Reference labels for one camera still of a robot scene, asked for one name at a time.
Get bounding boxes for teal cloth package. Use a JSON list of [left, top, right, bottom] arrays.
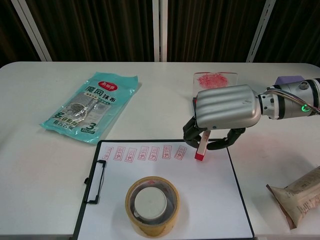
[[39, 71, 139, 145]]

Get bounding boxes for white stamp with red base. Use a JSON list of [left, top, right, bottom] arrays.
[[194, 129, 210, 162]]

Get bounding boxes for white stamped paper sheet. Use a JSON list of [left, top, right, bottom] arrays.
[[79, 140, 253, 238]]

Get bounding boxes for white metal frame post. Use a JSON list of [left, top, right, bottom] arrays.
[[11, 0, 53, 62], [246, 0, 276, 63], [152, 0, 168, 63]]

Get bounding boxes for black pleated curtain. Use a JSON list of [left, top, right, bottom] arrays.
[[166, 0, 268, 63], [254, 0, 320, 67], [24, 0, 156, 62], [0, 0, 41, 68]]

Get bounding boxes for black clipboard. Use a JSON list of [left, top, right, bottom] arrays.
[[74, 138, 256, 240]]

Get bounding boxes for purple foam cube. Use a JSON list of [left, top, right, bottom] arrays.
[[274, 75, 305, 86]]

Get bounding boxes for brown snack package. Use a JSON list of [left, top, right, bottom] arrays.
[[265, 164, 320, 230]]

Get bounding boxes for yellow packing tape roll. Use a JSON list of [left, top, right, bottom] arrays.
[[124, 176, 181, 237]]

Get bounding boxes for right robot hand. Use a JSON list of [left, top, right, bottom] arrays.
[[182, 84, 262, 151]]

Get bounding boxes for right arm wrist cable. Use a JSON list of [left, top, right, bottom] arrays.
[[264, 86, 320, 111]]

